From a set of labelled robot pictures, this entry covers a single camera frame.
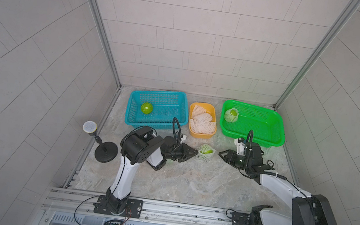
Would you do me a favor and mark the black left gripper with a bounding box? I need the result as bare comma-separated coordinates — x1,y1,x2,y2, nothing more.
162,142,198,166

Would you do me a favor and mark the white foam net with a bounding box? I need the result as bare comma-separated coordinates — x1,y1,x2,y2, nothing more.
224,108,239,123
196,144,216,162

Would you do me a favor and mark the dark green netted custard apple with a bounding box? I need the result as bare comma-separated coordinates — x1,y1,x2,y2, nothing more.
199,144,214,155

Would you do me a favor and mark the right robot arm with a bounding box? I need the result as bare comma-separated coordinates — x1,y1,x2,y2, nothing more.
219,131,338,225

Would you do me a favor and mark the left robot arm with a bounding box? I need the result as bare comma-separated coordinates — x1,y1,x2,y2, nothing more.
83,118,199,215

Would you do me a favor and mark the pile of foam nets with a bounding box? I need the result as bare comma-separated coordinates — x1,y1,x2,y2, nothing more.
190,105,216,135

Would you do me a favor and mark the green custard apple in basket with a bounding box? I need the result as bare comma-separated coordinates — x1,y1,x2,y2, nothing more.
140,102,154,115

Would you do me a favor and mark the yellow plastic tub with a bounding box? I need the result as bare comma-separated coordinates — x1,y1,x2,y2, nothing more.
189,102,217,139

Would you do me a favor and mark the green plastic basket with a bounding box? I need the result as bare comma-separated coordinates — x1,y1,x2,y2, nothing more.
220,100,285,148

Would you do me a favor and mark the teal plastic basket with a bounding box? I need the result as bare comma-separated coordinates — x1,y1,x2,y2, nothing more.
125,90,189,130

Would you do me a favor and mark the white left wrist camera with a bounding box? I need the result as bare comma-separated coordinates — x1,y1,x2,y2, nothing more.
180,134,187,143

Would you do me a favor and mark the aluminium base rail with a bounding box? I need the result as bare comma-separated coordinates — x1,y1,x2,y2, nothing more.
42,188,249,225

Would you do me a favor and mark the aluminium corner post right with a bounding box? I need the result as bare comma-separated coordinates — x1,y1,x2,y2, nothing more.
273,0,360,111

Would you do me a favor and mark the aluminium corner post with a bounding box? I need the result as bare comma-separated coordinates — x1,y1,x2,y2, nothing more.
273,0,360,111
88,0,122,90

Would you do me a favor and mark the aluminium corner post left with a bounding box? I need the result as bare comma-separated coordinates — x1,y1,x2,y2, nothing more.
88,0,122,90

